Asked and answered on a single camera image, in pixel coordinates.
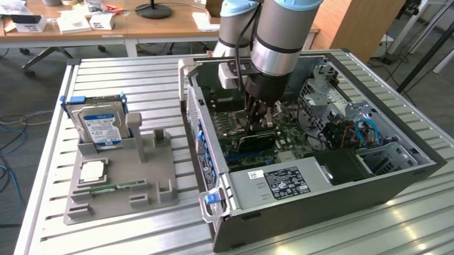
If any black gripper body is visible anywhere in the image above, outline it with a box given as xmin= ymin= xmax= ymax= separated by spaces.
xmin=244 ymin=73 xmax=290 ymax=106

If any green GPU card black shroud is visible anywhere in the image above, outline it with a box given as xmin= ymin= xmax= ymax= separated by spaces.
xmin=225 ymin=130 xmax=277 ymax=154

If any CPU socket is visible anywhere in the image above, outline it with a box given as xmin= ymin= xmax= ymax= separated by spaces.
xmin=229 ymin=110 xmax=248 ymax=131

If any green motherboard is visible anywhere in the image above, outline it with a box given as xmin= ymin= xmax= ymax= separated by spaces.
xmin=208 ymin=97 xmax=316 ymax=171

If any blue expansion slot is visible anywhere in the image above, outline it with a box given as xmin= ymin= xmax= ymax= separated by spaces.
xmin=224 ymin=151 xmax=265 ymax=160

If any silver metal disk bay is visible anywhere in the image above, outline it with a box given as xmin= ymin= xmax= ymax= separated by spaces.
xmin=355 ymin=141 xmax=428 ymax=177
xmin=298 ymin=57 xmax=355 ymax=127

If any black fan housing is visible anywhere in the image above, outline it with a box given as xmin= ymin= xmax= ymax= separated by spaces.
xmin=321 ymin=121 xmax=357 ymax=150

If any white paper stack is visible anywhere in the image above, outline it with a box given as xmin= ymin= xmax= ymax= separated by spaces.
xmin=190 ymin=12 xmax=220 ymax=32

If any grey power supply unit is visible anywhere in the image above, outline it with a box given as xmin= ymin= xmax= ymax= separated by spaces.
xmin=225 ymin=156 xmax=336 ymax=211

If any brown cardboard box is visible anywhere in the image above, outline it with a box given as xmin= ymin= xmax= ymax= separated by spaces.
xmin=205 ymin=0 xmax=222 ymax=25

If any wooden cabinet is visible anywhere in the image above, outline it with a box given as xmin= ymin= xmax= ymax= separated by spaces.
xmin=310 ymin=0 xmax=407 ymax=63

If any open black PC case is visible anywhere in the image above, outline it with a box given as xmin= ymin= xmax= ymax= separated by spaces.
xmin=176 ymin=52 xmax=448 ymax=253

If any black round lamp base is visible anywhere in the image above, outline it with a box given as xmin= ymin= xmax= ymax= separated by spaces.
xmin=133 ymin=0 xmax=173 ymax=20

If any grey parts rack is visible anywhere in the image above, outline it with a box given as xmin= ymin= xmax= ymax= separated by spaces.
xmin=62 ymin=112 xmax=180 ymax=226

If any black tripod leg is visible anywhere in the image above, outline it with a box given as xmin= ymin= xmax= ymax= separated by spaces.
xmin=395 ymin=28 xmax=454 ymax=94

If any green RAM stick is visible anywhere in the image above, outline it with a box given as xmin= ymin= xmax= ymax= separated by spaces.
xmin=71 ymin=179 xmax=146 ymax=194

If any silver CPU chip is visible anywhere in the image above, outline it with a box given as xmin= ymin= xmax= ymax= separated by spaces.
xmin=77 ymin=160 xmax=106 ymax=184

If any small white printed box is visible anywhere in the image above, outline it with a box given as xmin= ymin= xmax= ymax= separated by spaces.
xmin=87 ymin=13 xmax=116 ymax=30

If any plain white box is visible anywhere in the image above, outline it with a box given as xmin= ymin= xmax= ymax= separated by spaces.
xmin=55 ymin=10 xmax=91 ymax=35

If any black chair base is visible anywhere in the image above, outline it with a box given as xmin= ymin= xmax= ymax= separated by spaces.
xmin=18 ymin=46 xmax=74 ymax=78

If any white box dark lid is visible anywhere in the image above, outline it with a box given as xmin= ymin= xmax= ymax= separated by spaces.
xmin=9 ymin=14 xmax=47 ymax=33

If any printed paper sheet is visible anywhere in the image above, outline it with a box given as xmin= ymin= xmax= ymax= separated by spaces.
xmin=0 ymin=0 xmax=31 ymax=15

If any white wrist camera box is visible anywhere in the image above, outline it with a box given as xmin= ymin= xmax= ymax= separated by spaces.
xmin=217 ymin=60 xmax=253 ymax=90

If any black camera cable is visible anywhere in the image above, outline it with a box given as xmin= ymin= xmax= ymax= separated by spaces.
xmin=234 ymin=12 xmax=262 ymax=92

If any blue data wire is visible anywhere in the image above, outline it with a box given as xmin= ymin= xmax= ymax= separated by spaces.
xmin=356 ymin=118 xmax=383 ymax=149

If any wooden desk white frame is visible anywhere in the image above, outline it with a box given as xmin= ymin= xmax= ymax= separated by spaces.
xmin=0 ymin=0 xmax=129 ymax=58
xmin=125 ymin=0 xmax=321 ymax=58

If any hard disk blue bracket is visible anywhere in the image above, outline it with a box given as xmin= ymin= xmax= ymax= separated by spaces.
xmin=58 ymin=91 xmax=130 ymax=149

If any blue floor cable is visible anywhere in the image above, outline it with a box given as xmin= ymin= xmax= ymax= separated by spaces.
xmin=0 ymin=126 xmax=27 ymax=226

